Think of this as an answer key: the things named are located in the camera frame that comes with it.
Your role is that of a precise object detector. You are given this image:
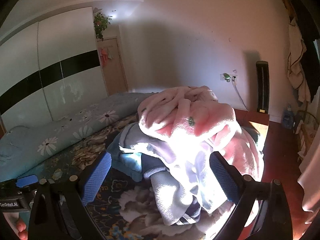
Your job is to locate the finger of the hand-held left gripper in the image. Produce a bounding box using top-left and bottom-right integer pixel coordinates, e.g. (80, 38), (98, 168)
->
(15, 175), (38, 188)

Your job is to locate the pink fleece garment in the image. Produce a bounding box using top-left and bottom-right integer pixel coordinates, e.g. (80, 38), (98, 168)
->
(137, 85), (263, 180)

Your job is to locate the wooden door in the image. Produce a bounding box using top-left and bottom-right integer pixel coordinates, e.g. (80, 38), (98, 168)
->
(97, 37), (129, 96)

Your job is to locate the blue detergent bottle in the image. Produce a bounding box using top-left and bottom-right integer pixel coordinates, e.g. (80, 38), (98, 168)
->
(283, 104), (295, 130)

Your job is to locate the white wall outlet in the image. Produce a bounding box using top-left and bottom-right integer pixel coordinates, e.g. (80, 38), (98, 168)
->
(220, 73), (238, 82)

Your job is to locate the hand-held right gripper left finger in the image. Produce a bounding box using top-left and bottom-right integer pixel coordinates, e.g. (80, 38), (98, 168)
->
(27, 151), (112, 240)

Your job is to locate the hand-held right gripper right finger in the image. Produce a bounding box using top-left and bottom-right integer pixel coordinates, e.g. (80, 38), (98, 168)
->
(209, 151), (293, 240)

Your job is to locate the white wardrobe with black stripe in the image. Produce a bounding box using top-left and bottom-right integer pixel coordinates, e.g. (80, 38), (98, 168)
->
(0, 6), (108, 133)

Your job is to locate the hanging white garment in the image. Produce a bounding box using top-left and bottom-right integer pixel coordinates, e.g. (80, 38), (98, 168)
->
(286, 20), (312, 103)

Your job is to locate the hanging black garment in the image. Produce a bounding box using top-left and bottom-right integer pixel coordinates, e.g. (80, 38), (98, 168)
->
(290, 0), (320, 103)

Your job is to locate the green potted plant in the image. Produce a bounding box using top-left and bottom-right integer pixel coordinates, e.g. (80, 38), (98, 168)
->
(93, 12), (113, 41)

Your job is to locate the white grey navy garment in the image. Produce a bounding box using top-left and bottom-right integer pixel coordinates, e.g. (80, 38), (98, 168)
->
(119, 140), (238, 227)

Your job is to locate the white power cable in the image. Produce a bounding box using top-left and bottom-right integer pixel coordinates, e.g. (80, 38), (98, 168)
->
(232, 76), (249, 111)

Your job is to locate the person's left hand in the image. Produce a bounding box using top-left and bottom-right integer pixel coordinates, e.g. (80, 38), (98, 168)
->
(5, 211), (28, 239)

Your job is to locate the teal garment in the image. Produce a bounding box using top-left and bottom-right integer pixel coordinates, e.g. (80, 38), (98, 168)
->
(110, 152), (144, 182)

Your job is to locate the black tower heater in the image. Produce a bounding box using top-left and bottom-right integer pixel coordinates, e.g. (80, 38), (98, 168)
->
(255, 61), (270, 113)

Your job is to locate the blue daisy print quilt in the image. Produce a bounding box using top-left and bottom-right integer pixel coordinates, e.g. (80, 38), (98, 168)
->
(0, 92), (155, 178)

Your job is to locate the red hanging cloth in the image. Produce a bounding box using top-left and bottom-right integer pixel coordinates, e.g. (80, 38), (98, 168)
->
(99, 47), (113, 68)

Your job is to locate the white curtain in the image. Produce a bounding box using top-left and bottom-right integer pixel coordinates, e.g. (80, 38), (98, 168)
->
(297, 140), (320, 213)

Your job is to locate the rattan chair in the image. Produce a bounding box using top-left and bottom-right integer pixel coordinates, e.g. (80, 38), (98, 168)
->
(296, 110), (320, 160)

